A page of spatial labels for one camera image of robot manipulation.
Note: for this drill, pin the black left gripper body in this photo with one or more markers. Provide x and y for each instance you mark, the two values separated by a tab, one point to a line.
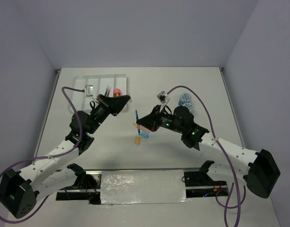
99	114

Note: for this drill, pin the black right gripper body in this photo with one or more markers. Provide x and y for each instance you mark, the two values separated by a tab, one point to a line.
167	120

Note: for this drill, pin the pink capped crayon tube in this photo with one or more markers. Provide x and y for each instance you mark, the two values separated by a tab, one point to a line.
117	92

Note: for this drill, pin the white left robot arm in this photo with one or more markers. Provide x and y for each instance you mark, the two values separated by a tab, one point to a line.
21	190

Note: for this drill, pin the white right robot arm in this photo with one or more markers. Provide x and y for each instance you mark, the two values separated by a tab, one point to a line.
219	159

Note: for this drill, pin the light blue highlighter cap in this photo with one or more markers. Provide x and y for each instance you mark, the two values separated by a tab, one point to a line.
144	134

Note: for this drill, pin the white compartment tray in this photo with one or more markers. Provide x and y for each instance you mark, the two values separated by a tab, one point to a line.
99	82

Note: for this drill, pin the orange highlighter cap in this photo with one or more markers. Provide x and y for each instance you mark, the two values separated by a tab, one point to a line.
137	140

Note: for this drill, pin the silver foil sheet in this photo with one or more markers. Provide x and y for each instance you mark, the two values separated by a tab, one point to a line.
142	187

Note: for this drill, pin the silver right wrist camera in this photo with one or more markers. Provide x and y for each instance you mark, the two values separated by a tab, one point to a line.
163	97

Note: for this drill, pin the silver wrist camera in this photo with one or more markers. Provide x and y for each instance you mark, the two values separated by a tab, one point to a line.
89	91
163	97

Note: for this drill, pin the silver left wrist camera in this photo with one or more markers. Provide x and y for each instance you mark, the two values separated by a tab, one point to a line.
89	91

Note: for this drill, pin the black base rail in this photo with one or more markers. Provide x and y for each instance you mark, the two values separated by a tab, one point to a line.
197	184

